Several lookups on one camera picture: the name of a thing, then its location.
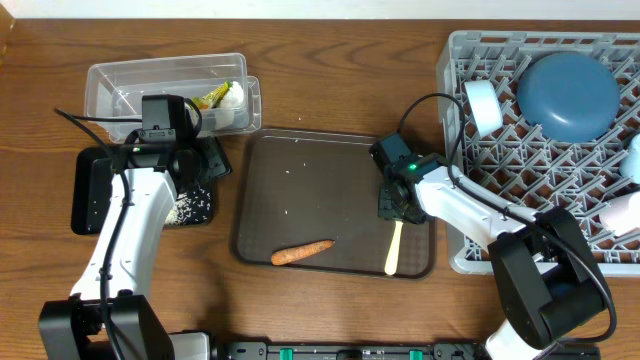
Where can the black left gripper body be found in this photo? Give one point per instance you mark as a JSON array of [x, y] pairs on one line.
[[202, 165]]

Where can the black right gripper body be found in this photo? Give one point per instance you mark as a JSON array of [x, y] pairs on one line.
[[396, 209]]

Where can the white napkin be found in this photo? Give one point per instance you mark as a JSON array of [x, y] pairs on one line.
[[226, 108]]

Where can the green snack wrapper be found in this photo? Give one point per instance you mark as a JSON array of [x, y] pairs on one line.
[[212, 99]]

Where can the cream plastic spoon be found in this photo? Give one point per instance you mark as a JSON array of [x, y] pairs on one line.
[[392, 258]]

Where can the light blue rice bowl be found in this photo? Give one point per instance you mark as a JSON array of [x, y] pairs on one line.
[[485, 106]]

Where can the orange carrot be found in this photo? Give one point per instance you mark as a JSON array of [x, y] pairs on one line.
[[293, 254]]

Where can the dark blue plate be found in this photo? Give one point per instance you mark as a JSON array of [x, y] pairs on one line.
[[571, 96]]

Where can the pink plastic cup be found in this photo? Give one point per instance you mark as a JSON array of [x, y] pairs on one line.
[[621, 216]]

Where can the small light blue cup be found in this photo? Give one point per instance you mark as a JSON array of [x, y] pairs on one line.
[[630, 164]]

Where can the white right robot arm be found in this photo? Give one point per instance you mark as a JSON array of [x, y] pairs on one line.
[[547, 279]]

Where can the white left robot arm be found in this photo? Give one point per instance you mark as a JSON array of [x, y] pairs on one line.
[[107, 314]]

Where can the grey dishwasher rack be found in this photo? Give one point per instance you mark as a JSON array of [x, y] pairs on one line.
[[522, 165]]

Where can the pile of white rice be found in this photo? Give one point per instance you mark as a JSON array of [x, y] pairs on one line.
[[191, 208]]

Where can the clear plastic bin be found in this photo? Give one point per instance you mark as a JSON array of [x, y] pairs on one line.
[[114, 91]]

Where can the brown serving tray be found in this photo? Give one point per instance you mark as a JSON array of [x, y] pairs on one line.
[[299, 187]]

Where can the black bin tray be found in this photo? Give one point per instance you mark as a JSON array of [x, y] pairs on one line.
[[92, 191]]

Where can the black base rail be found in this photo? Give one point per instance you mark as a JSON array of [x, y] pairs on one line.
[[264, 351]]

